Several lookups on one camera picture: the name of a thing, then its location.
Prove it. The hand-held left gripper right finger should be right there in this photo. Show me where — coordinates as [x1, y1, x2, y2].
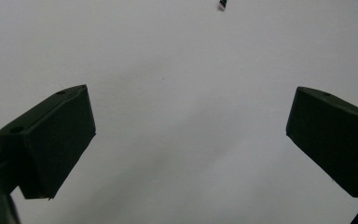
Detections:
[285, 86, 358, 199]

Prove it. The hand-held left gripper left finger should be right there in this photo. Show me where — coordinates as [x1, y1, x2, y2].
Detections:
[0, 84, 97, 200]

